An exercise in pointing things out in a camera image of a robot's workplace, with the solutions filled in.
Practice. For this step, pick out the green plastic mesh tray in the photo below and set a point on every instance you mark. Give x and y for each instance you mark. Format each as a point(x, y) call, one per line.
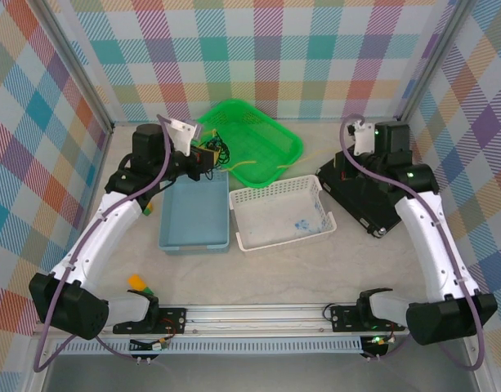
point(266, 134)

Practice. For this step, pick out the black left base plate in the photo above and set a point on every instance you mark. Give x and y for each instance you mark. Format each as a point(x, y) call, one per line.
point(172, 320)

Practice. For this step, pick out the blue plastic bin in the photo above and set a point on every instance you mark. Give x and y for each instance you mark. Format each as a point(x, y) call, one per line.
point(195, 212)

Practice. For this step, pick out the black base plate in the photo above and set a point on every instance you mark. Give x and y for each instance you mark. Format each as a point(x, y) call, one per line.
point(344, 318)
point(172, 320)

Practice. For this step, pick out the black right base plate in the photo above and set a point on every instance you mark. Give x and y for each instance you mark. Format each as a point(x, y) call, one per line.
point(344, 318)

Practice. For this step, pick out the aluminium frame post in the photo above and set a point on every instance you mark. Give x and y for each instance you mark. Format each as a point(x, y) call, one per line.
point(434, 61)
point(79, 69)

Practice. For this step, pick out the white perforated plastic basket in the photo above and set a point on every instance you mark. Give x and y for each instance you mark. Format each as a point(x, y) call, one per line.
point(274, 216)

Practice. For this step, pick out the small green yellow block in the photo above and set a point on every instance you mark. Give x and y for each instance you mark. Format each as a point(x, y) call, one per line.
point(148, 209)

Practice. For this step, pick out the black flat case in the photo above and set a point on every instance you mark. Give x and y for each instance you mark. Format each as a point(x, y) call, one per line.
point(364, 200)

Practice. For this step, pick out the yellow and green block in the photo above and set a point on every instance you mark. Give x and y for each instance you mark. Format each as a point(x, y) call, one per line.
point(136, 282)

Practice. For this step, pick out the aluminium mounting rail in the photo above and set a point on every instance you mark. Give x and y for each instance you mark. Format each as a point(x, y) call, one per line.
point(254, 318)

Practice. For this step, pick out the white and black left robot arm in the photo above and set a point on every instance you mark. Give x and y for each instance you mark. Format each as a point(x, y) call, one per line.
point(99, 237)

